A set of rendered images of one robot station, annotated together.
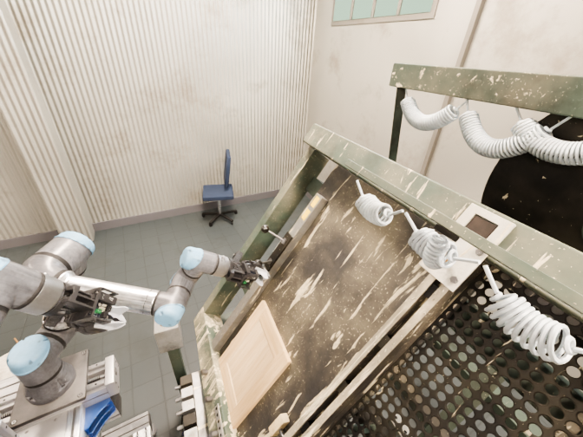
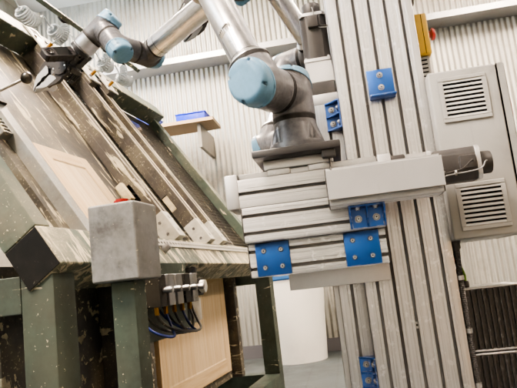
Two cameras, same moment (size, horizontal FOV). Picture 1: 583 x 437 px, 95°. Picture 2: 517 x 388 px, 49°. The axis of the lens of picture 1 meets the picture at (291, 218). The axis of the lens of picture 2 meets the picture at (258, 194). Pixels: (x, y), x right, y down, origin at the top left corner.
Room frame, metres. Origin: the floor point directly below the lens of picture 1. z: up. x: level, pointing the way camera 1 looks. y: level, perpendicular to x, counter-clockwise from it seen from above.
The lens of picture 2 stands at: (1.75, 1.74, 0.72)
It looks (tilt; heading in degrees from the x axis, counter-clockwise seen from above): 9 degrees up; 219
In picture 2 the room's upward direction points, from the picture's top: 7 degrees counter-clockwise
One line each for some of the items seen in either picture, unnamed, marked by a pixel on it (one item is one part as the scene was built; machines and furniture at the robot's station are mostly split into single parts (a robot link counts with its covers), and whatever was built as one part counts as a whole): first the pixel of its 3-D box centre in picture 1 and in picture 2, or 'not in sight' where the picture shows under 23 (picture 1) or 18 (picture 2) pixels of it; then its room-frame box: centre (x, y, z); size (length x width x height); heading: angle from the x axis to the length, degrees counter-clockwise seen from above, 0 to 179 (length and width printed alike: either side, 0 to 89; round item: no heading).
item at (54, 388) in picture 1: (47, 377); (296, 135); (0.53, 0.90, 1.09); 0.15 x 0.15 x 0.10
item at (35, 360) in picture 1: (35, 357); (289, 94); (0.53, 0.90, 1.20); 0.13 x 0.12 x 0.14; 3
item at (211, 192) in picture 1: (219, 188); not in sight; (3.48, 1.08, 0.49); 0.57 x 0.54 x 0.98; 126
